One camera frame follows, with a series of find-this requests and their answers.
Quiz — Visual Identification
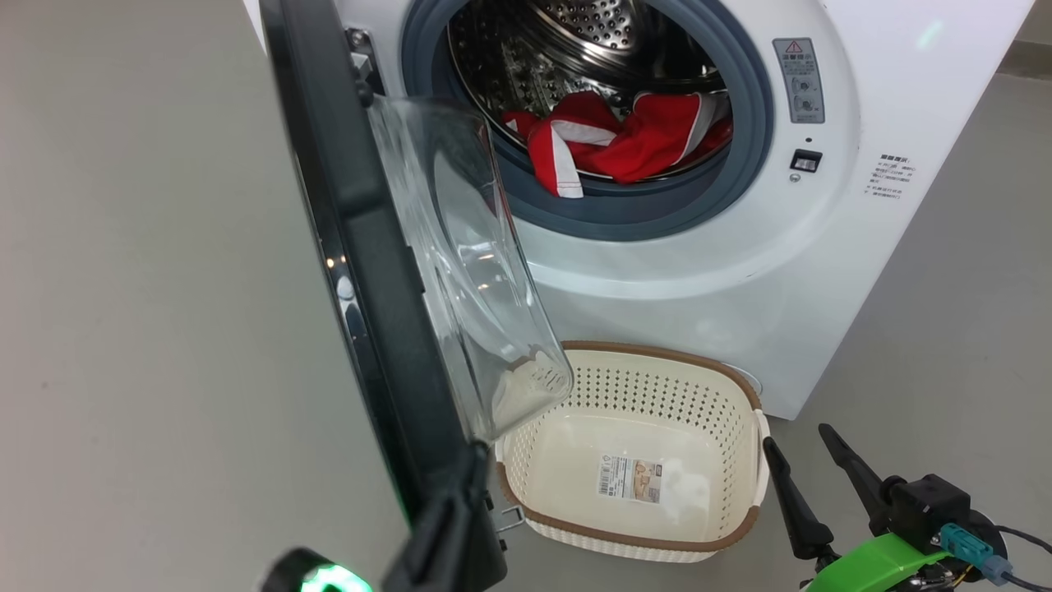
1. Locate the grey warning label sticker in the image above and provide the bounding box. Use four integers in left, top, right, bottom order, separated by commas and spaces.
773, 38, 825, 124

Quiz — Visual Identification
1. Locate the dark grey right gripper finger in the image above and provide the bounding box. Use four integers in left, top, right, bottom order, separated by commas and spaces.
763, 437, 835, 562
819, 423, 893, 535

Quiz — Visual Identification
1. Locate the cream laundry basket brown rim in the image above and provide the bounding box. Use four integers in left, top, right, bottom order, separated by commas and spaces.
493, 341, 772, 564

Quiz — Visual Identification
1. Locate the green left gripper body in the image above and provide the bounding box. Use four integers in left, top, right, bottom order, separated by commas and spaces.
263, 547, 372, 592

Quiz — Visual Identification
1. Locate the white product label sticker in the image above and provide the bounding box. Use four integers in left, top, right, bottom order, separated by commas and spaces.
597, 455, 663, 504

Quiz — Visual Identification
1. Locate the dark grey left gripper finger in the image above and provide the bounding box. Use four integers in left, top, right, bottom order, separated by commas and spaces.
385, 444, 494, 592

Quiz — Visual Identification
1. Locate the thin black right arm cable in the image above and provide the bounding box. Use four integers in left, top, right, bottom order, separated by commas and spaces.
994, 525, 1052, 592

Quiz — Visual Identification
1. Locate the white washing machine body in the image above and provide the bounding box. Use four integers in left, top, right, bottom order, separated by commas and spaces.
242, 0, 1036, 420

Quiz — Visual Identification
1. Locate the red and white garment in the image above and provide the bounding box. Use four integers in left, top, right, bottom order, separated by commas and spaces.
503, 90, 734, 200

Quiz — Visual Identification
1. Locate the grey rubber door gasket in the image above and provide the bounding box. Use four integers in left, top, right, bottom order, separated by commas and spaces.
400, 0, 775, 243

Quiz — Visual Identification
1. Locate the washing machine door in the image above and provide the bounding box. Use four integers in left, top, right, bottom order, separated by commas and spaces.
259, 0, 576, 592

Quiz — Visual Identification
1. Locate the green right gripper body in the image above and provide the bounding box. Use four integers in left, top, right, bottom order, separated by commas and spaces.
801, 533, 954, 592

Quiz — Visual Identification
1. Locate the perforated steel washer drum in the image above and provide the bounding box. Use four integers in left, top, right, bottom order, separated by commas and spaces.
448, 0, 732, 182

